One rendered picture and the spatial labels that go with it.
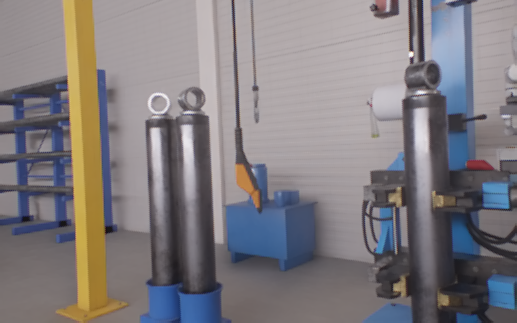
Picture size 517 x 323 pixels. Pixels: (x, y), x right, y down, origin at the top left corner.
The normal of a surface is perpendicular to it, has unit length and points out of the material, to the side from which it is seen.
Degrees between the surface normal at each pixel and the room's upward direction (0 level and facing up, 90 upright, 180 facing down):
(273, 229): 90
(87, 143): 90
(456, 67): 90
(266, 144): 90
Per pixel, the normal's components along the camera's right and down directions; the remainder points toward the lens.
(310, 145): -0.63, 0.04
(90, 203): 0.77, -0.03
